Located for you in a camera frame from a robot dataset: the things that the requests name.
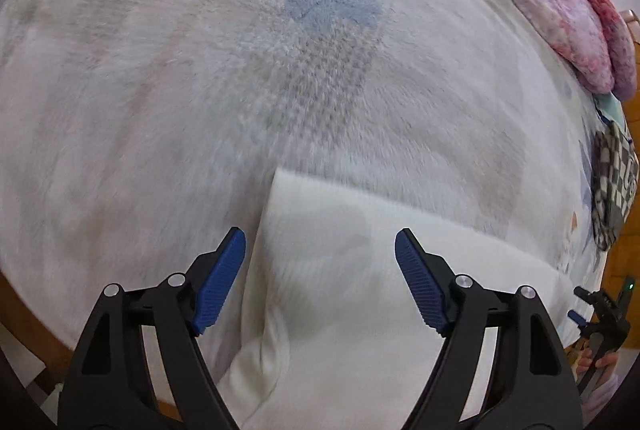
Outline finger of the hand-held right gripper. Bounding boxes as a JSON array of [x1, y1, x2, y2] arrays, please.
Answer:
[[567, 310, 603, 337], [573, 286, 607, 310]]

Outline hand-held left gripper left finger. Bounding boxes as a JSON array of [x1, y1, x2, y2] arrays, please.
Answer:
[[57, 226, 247, 430]]

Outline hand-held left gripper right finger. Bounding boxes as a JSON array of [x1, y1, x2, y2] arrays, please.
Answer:
[[394, 227, 585, 430]]

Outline white knit sweater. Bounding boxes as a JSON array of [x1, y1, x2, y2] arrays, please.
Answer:
[[217, 167, 577, 430]]

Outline person's right forearm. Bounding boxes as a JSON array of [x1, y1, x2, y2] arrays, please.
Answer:
[[582, 372, 623, 417]]

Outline person's right hand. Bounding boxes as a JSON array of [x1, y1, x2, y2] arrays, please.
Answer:
[[576, 352, 622, 378]]

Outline dark checkered cloth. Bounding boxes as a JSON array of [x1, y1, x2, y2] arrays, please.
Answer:
[[591, 119, 640, 252]]

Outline white floral printed blanket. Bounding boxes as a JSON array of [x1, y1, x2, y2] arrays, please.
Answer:
[[0, 0, 628, 393]]

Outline pink patterned quilt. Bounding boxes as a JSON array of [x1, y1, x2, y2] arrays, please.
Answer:
[[434, 0, 638, 100]]

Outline wooden bed frame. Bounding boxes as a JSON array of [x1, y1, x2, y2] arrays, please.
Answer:
[[0, 273, 76, 363]]

